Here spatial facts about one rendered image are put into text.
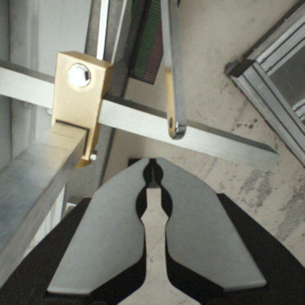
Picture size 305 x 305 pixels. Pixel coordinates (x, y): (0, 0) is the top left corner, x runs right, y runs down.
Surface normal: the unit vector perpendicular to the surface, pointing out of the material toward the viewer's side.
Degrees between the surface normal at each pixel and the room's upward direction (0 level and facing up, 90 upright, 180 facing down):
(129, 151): 0
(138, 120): 0
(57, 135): 90
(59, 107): 0
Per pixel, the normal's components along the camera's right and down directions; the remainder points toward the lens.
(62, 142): 0.31, -0.83
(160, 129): 0.02, 0.49
